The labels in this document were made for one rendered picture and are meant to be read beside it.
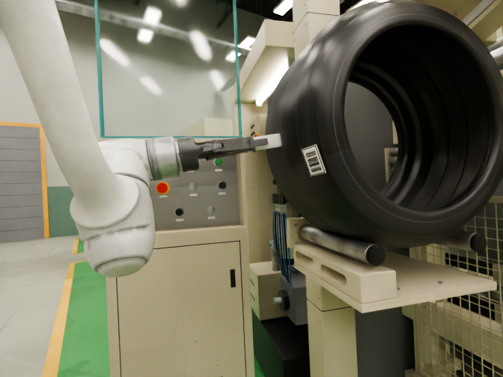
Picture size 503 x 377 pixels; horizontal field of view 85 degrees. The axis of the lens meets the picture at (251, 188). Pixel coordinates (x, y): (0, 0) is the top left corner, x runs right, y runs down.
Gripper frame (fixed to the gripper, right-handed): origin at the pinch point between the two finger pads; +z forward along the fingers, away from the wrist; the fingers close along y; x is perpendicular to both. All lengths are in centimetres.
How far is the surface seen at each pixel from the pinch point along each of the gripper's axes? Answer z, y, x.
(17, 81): -385, 785, -361
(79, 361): -105, 138, 102
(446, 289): 32, -11, 41
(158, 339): -40, 50, 62
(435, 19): 40.0, -12.7, -19.5
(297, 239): 12.0, 22.5, 30.1
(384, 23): 26.4, -12.7, -19.3
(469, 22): 68, 0, -26
